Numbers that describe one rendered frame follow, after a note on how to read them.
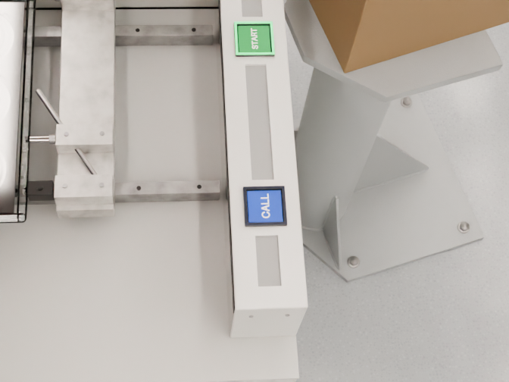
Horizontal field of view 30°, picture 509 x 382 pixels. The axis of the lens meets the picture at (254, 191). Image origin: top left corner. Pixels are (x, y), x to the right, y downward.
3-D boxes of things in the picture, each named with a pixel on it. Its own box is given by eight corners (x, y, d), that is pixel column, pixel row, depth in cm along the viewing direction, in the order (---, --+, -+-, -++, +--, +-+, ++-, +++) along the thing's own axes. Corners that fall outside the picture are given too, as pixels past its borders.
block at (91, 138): (57, 154, 136) (54, 145, 133) (57, 133, 138) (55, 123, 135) (113, 152, 137) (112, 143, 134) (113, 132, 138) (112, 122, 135)
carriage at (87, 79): (58, 218, 135) (55, 211, 133) (64, 3, 150) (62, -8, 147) (114, 217, 136) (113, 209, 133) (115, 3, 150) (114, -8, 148)
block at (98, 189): (56, 205, 133) (53, 197, 130) (56, 183, 134) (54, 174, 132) (113, 204, 134) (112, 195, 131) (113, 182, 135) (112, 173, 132)
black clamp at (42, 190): (29, 201, 133) (26, 193, 130) (29, 186, 134) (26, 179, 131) (54, 200, 133) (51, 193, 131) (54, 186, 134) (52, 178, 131)
